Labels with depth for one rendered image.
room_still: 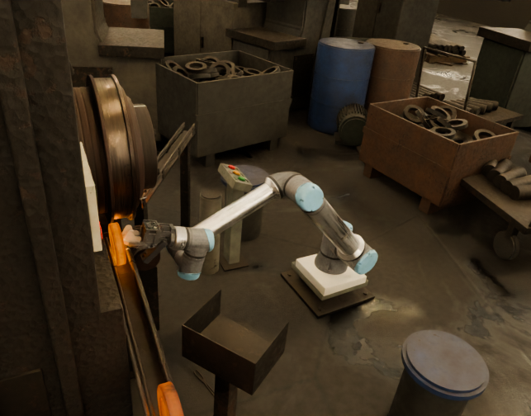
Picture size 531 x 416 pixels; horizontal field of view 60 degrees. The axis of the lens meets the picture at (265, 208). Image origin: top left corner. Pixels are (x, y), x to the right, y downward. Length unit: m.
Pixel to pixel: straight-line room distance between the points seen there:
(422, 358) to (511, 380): 0.82
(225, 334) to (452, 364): 0.87
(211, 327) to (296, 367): 0.81
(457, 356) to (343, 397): 0.57
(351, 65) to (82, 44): 2.44
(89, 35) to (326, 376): 3.17
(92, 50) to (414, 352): 3.37
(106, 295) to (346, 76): 3.84
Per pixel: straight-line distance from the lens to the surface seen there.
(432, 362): 1.94
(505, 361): 2.76
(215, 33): 5.64
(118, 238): 1.69
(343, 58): 4.77
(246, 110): 4.04
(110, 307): 1.32
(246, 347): 1.58
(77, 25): 4.22
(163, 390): 1.26
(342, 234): 2.23
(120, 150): 1.37
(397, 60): 5.07
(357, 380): 2.35
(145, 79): 4.26
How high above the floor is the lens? 1.76
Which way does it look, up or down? 31 degrees down
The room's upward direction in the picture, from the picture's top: 6 degrees clockwise
